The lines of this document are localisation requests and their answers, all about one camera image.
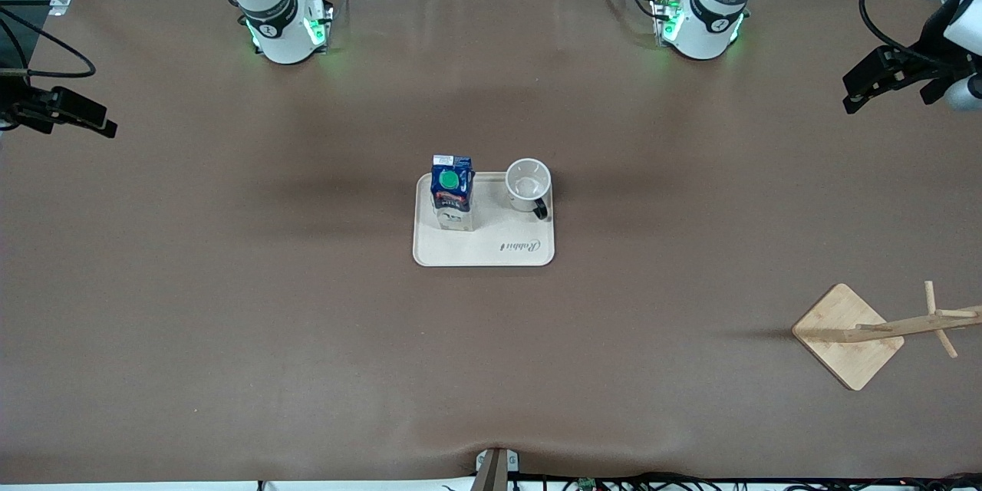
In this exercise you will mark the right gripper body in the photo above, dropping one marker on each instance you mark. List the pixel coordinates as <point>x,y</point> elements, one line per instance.
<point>9,102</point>

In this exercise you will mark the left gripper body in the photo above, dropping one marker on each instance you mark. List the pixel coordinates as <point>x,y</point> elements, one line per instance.
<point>929,46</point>

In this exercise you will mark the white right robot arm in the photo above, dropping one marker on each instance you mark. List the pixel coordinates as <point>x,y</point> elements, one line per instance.
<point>276,23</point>

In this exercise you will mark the white rectangular tray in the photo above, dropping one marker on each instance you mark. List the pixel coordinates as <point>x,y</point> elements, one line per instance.
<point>529,230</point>

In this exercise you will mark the wooden mug stand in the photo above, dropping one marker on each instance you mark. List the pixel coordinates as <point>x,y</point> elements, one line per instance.
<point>840,357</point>

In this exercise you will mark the small green circuit board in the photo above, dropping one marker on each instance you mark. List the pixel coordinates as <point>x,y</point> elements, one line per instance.
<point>588,484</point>

